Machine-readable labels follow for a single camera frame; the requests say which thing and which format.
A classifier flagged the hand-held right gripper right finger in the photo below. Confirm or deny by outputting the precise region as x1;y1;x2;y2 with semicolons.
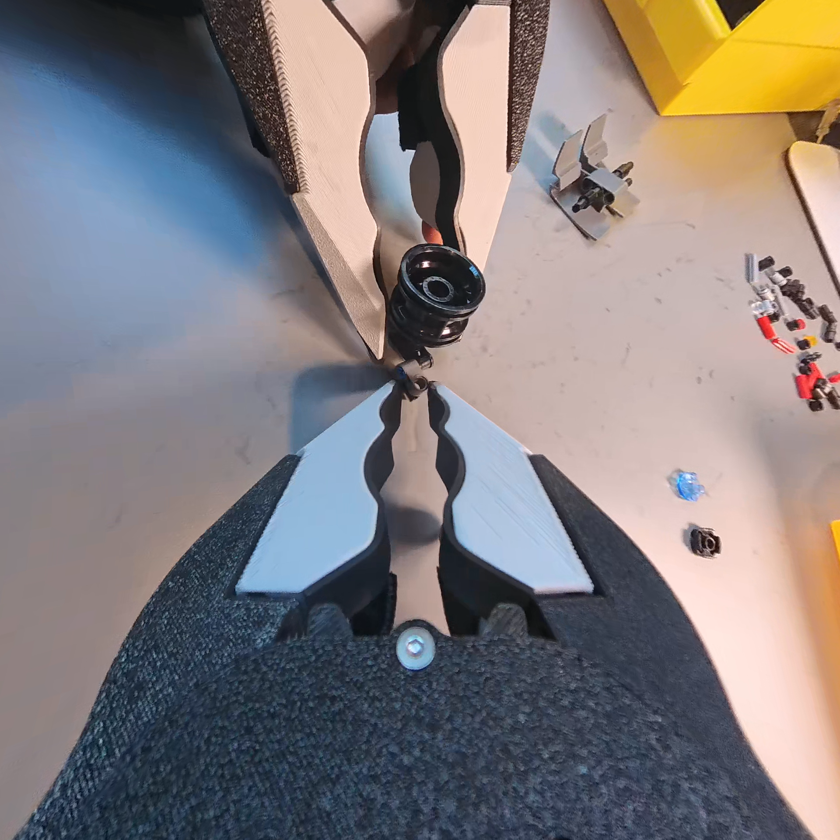
428;384;595;634

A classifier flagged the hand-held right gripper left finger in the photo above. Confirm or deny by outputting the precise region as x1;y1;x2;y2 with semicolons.
236;382;403;636

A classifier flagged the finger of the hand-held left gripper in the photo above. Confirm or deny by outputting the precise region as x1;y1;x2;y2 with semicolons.
436;0;513;266
261;0;389;362

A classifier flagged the small black grey brick assembly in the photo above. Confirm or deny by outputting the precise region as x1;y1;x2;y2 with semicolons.
394;351;435;403

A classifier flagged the black toy wheel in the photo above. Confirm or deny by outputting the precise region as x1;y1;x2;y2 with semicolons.
387;243;487;349

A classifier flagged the grey panel brick assembly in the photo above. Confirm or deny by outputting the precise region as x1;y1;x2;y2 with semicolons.
548;113;641;240

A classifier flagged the dark metal rod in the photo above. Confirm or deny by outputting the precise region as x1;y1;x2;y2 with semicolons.
571;159;634;214

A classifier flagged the pile of small toy bricks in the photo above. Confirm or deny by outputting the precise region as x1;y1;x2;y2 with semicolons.
745;252;840;413

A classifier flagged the white book stand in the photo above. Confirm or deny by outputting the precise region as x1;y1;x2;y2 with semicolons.
786;140;840;293

